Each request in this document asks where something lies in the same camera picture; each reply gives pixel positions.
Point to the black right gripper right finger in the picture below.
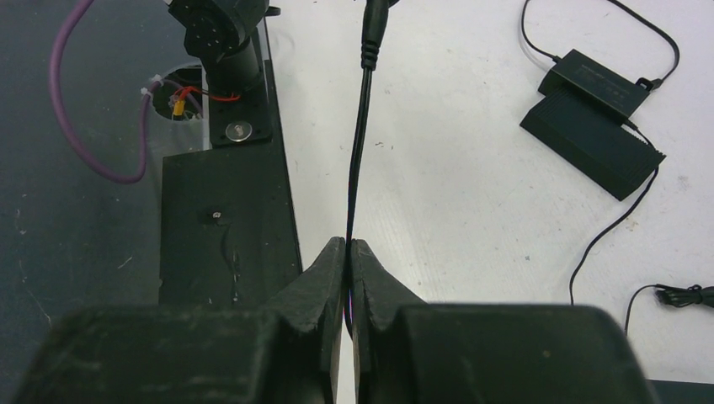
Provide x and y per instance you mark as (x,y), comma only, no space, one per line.
(411,351)

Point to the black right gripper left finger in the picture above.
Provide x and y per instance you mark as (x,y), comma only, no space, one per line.
(283,351)

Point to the black network switch box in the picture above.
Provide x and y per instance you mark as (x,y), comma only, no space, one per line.
(680,392)

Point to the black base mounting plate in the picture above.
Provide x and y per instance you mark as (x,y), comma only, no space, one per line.
(228,228)

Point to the black ribbed power adapter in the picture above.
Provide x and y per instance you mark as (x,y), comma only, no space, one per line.
(588,138)

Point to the small black power brick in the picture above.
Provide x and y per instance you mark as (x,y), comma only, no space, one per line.
(607,90)

